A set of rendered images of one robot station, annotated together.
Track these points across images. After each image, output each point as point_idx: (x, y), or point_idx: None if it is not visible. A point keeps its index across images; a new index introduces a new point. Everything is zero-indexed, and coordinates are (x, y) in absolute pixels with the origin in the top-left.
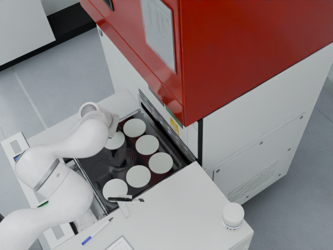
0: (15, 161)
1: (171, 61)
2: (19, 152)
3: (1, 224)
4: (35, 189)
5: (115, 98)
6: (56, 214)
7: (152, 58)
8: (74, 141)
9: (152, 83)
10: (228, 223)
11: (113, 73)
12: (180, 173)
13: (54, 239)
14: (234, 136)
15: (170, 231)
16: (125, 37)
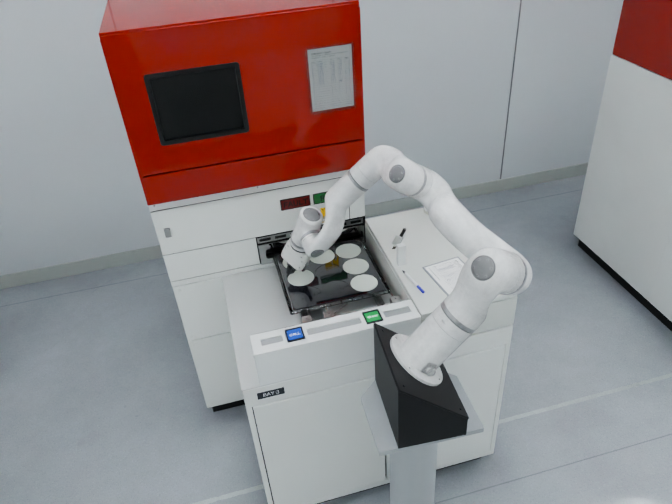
0: (295, 339)
1: (350, 97)
2: (281, 338)
3: (446, 208)
4: (425, 180)
5: (232, 286)
6: (445, 185)
7: (318, 126)
8: (393, 151)
9: (314, 164)
10: None
11: (189, 285)
12: (374, 228)
13: (410, 313)
14: None
15: (428, 241)
16: (267, 149)
